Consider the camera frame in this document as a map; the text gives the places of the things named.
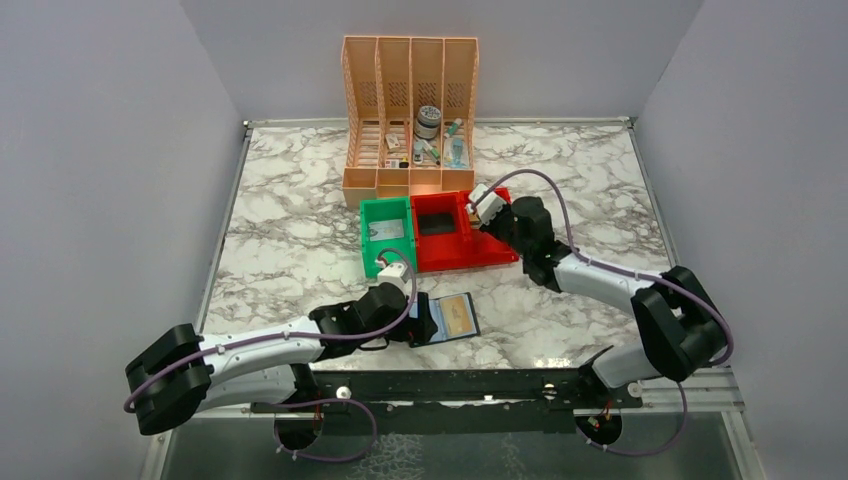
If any black card holder wallet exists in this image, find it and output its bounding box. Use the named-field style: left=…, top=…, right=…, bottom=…
left=408, top=292, right=481, bottom=348

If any red plastic bin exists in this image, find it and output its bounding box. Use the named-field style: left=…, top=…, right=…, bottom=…
left=459, top=190, right=518, bottom=268
left=410, top=192, right=466, bottom=272

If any green plastic bin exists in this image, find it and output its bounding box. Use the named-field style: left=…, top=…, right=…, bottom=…
left=360, top=197, right=418, bottom=279

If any black VIP credit card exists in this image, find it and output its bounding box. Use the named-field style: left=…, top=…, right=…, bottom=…
left=416, top=213, right=456, bottom=236

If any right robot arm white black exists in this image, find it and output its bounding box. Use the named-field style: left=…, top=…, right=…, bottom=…
left=468, top=194, right=730, bottom=390

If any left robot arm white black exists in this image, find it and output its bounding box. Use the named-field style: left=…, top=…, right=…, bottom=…
left=123, top=283, right=440, bottom=436

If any silver card in green bin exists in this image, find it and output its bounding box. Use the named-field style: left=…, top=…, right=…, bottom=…
left=367, top=219, right=406, bottom=242

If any blue packaged item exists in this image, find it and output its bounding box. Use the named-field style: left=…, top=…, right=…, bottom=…
left=442, top=136, right=469, bottom=169

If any green marker pen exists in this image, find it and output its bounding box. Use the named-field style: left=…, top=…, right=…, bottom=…
left=420, top=140, right=441, bottom=165

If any green capped tube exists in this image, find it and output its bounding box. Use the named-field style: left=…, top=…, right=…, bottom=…
left=444, top=118, right=463, bottom=138

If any small white bottle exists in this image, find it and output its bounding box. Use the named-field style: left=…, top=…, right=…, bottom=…
left=413, top=142, right=424, bottom=165

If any round grey tin jar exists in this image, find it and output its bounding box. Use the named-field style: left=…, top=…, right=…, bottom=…
left=413, top=105, right=442, bottom=141

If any small white box in organizer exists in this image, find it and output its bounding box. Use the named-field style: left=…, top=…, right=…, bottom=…
left=385, top=133, right=401, bottom=151

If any peach desk file organizer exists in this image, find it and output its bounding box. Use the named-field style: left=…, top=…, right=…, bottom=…
left=341, top=35, right=480, bottom=210

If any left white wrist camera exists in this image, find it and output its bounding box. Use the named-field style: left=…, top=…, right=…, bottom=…
left=377, top=262, right=417, bottom=295

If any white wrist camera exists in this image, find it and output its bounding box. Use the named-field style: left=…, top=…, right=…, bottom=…
left=377, top=262, right=417, bottom=295
left=465, top=184, right=508, bottom=226

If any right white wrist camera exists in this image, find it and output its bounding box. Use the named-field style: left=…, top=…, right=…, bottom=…
left=465, top=184, right=508, bottom=226

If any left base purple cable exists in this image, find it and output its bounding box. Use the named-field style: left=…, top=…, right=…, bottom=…
left=272, top=397, right=379, bottom=464

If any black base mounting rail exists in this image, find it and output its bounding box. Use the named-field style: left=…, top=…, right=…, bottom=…
left=292, top=368, right=643, bottom=410

